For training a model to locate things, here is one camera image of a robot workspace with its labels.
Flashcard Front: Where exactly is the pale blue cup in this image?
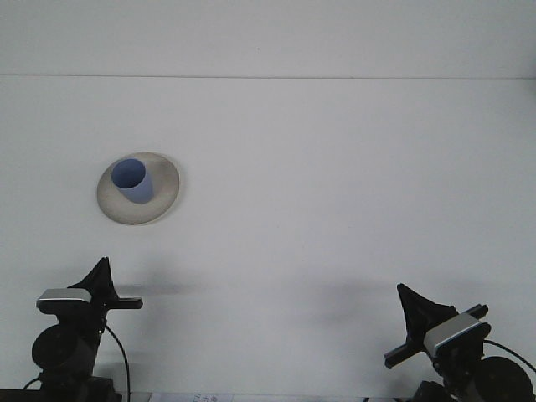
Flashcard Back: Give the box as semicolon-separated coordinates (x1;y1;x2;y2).
110;157;155;205

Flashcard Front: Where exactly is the pale round plate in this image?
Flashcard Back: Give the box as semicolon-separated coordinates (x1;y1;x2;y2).
95;151;185;227

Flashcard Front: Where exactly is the grey gripper camera box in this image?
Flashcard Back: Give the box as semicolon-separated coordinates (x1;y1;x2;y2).
423;313;483;358
36;287;92;314

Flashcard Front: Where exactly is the long thin black cable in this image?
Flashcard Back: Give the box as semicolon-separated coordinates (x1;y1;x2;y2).
482;338;536;374
102;324;131;397

